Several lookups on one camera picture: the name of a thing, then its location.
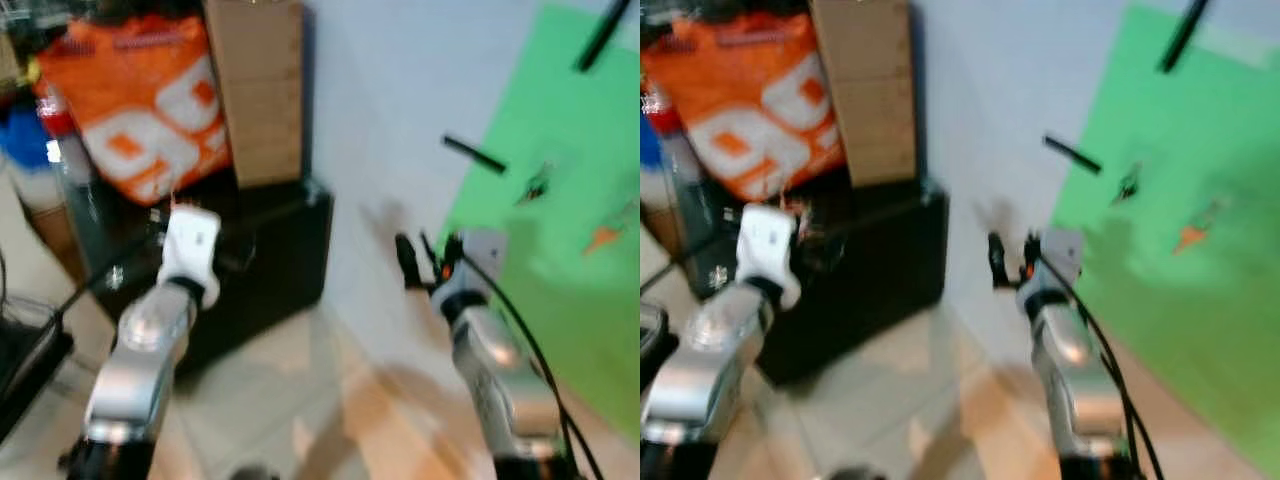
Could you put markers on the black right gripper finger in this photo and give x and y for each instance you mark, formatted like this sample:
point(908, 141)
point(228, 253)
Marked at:
point(1033, 252)
point(407, 262)
point(997, 260)
point(427, 246)

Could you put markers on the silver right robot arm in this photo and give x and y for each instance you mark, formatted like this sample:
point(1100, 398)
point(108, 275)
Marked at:
point(1075, 370)
point(500, 370)

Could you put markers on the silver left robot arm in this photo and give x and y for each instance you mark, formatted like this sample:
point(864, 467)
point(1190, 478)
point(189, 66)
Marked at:
point(140, 350)
point(690, 350)

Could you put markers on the black tape strip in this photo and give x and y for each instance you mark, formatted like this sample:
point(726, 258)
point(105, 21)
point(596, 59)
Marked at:
point(1183, 35)
point(1072, 155)
point(600, 40)
point(475, 155)

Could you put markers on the black key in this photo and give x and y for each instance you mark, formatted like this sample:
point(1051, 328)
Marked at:
point(1130, 185)
point(537, 185)

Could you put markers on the brass key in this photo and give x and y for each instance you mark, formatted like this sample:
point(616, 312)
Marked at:
point(1190, 235)
point(603, 238)

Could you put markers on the brown cardboard box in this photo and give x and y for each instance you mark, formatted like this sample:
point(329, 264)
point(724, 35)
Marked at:
point(255, 90)
point(865, 90)

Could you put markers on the black floor object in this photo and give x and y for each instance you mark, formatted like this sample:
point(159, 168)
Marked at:
point(650, 340)
point(25, 370)

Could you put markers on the blue container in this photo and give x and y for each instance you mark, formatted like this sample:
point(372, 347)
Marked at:
point(648, 150)
point(25, 140)

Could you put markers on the orange and white bag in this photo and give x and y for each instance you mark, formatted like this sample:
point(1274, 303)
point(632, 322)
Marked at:
point(750, 100)
point(140, 90)

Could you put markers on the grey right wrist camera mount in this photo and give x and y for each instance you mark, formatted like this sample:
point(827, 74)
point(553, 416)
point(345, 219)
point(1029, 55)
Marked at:
point(1060, 250)
point(480, 250)

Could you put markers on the green wall sheet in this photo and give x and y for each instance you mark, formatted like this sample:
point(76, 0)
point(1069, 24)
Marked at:
point(1180, 120)
point(570, 120)

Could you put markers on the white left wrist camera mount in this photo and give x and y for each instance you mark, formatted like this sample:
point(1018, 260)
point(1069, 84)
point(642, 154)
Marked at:
point(190, 245)
point(765, 245)

